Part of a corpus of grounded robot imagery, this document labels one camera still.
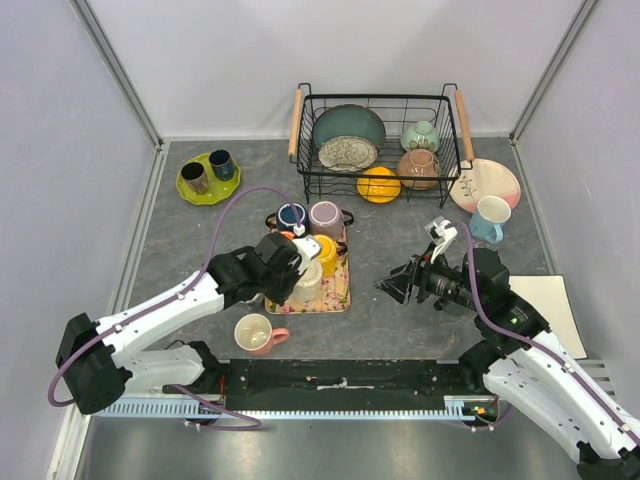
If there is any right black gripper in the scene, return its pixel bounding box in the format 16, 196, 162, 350
373, 240, 484, 311

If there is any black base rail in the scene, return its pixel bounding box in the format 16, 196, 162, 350
187, 358, 494, 408

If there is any dark blue mug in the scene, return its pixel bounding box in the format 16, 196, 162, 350
265, 202, 310, 235

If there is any floral placemat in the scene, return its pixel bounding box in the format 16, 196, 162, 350
264, 228, 351, 314

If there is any white square board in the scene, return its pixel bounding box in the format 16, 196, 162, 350
509, 275, 587, 360

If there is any yellow mug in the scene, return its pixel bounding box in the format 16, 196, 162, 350
314, 234, 348, 278

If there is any green scalloped plate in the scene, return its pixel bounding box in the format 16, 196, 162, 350
176, 152, 242, 206

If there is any light blue cable duct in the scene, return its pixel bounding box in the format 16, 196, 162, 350
96, 395, 494, 421

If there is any pink mug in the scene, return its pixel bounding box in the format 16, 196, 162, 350
234, 313, 290, 356

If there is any black wire dish rack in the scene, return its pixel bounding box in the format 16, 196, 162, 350
289, 83, 462, 203

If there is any mint green bowl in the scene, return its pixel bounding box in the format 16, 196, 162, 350
400, 120, 440, 153

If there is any beige mug dark handle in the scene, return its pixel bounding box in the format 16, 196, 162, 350
289, 259, 323, 303

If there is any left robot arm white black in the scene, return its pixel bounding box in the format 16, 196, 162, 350
54, 232, 321, 414

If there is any yellow bowl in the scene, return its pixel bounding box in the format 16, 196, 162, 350
356, 166, 402, 204

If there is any brown pink bowl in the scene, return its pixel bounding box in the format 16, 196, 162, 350
396, 149, 441, 190

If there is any teal plate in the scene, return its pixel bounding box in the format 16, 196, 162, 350
312, 104, 386, 150

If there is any pink floral plate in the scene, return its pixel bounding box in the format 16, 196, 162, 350
450, 158, 521, 213

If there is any dark blue tumbler cup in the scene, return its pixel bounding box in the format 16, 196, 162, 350
208, 149, 235, 182

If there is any orange mug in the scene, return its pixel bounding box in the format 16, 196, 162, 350
279, 230, 296, 240

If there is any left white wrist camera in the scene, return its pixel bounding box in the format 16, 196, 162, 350
292, 235, 322, 275

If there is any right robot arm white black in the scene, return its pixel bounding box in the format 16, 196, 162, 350
375, 247, 639, 479

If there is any speckled beige plate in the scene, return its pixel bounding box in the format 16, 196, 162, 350
318, 136, 378, 172

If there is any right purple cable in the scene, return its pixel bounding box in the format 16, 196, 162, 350
449, 219, 640, 446

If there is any purple mug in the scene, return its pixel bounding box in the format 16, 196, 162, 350
309, 201, 354, 240

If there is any brown tumbler cup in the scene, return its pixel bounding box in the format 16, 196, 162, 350
180, 162, 209, 195

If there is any light blue mug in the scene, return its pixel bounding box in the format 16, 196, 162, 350
469, 196, 511, 244

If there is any dark green mug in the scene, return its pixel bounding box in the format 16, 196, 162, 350
433, 298, 474, 317

